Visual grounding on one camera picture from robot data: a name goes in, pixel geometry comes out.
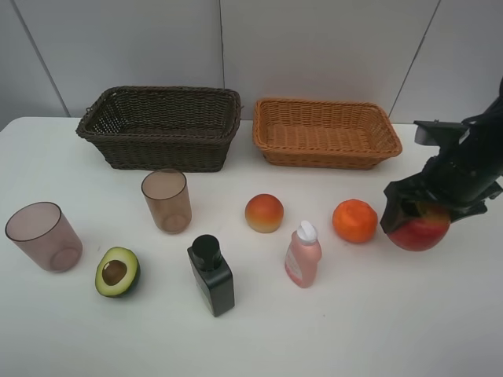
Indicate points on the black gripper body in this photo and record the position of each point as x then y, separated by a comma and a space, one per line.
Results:
456, 180

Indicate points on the purple transparent cup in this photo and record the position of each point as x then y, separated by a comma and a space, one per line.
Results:
45, 235

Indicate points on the red apple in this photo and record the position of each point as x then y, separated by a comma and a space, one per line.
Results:
424, 230

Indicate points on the black rectangular bottle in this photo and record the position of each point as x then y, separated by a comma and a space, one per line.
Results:
213, 275

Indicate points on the round bread bun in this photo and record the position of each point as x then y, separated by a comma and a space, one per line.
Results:
264, 213

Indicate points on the dark brown wicker basket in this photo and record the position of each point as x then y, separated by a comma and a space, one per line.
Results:
154, 127

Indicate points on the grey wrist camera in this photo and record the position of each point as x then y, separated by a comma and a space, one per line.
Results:
436, 133

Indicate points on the pink bottle white cap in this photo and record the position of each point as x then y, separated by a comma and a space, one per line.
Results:
303, 255

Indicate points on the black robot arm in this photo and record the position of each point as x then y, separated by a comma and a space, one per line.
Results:
484, 135

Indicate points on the avocado half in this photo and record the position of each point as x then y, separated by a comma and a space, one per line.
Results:
118, 273

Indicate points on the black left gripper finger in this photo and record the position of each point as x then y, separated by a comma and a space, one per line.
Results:
398, 207

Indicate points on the orange mandarin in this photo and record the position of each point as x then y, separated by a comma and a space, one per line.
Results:
354, 221

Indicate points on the brown transparent cup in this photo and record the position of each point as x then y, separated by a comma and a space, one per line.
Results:
167, 196

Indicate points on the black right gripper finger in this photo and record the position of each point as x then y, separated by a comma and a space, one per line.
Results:
466, 210

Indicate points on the tan wicker basket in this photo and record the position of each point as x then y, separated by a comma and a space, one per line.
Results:
328, 134

